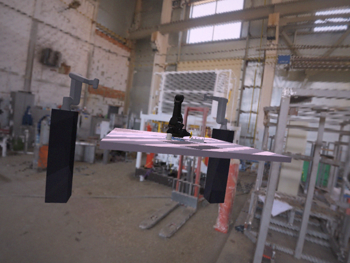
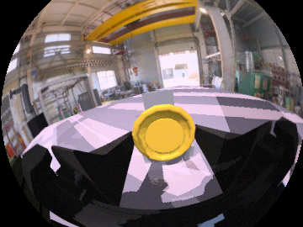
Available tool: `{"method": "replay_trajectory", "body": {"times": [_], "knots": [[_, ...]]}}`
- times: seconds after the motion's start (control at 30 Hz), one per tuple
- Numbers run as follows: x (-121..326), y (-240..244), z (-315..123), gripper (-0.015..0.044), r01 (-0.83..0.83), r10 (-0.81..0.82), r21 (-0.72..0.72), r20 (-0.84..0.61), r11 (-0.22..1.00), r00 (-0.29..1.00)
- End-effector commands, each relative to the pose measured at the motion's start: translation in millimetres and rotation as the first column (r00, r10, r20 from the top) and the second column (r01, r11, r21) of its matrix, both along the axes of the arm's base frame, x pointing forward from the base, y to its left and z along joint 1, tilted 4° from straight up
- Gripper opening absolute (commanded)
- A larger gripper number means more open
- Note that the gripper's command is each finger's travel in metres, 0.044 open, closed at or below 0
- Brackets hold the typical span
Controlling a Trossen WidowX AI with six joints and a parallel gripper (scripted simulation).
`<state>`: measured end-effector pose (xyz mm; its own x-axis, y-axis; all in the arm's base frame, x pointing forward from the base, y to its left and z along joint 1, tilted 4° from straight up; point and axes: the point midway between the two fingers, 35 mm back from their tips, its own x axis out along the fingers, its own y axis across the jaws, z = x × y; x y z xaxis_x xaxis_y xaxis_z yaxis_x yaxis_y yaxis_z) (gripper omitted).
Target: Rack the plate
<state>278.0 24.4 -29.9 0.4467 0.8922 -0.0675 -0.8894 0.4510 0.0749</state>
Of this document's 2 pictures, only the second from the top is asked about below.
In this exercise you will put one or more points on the light blue flat square mat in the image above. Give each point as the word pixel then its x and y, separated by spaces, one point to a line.
pixel 212 222

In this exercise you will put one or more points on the yellow round plate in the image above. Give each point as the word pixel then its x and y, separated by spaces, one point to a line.
pixel 163 133

